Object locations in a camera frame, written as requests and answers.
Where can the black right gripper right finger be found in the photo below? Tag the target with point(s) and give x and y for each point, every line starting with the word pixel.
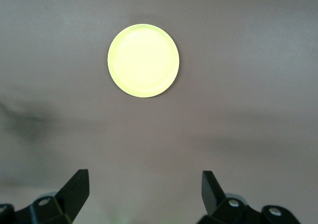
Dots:
pixel 218 204

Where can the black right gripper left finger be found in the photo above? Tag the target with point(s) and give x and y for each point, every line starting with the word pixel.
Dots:
pixel 69 199

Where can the yellow round plate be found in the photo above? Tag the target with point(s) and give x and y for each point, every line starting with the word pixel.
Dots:
pixel 142 60

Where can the large table cover sheet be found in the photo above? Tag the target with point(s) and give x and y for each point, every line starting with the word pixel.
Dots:
pixel 248 60

